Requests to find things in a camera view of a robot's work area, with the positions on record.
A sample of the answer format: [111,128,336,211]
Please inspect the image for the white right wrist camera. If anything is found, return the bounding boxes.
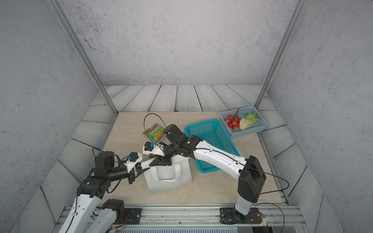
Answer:
[142,142,165,156]

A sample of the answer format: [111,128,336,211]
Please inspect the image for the teal plastic basket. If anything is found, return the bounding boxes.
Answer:
[184,119,241,157]

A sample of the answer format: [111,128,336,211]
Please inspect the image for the green corn chips packet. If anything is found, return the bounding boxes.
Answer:
[143,124,164,142]

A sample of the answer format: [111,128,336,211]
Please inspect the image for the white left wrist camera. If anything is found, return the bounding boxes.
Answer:
[125,152,143,173]

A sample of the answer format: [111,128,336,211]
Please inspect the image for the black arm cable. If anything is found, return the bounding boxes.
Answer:
[64,148,123,233]
[143,113,290,233]

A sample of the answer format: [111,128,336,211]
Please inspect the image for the aluminium corner post left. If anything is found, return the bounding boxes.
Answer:
[48,0,119,117]

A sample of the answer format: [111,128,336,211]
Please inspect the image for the aluminium corner post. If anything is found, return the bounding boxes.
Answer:
[48,0,119,117]
[254,0,307,109]

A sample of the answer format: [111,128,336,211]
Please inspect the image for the green lettuce head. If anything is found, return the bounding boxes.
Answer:
[239,114,258,131]

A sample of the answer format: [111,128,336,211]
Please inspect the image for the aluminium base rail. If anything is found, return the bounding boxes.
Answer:
[52,203,307,233]

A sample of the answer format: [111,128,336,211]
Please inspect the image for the white insulated delivery bag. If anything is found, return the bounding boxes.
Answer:
[141,155,192,195]

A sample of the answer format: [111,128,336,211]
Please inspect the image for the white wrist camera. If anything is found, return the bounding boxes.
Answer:
[142,142,165,156]
[125,152,143,173]

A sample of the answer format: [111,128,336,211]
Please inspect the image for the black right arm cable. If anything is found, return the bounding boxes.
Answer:
[143,113,290,233]

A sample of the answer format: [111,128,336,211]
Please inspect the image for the light blue plastic basket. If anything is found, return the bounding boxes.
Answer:
[220,106,268,139]

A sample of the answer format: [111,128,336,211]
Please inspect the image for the aluminium corner post right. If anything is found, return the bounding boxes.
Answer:
[254,0,307,109]

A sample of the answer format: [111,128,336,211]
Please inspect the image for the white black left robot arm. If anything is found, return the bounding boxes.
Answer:
[59,151,146,233]

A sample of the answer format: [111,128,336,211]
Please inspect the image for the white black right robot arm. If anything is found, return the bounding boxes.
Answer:
[143,124,266,225]

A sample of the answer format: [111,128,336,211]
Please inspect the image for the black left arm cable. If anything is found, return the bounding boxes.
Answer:
[64,148,123,233]

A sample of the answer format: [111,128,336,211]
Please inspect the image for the red cherry tomatoes bunch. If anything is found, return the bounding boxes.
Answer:
[225,115,241,131]

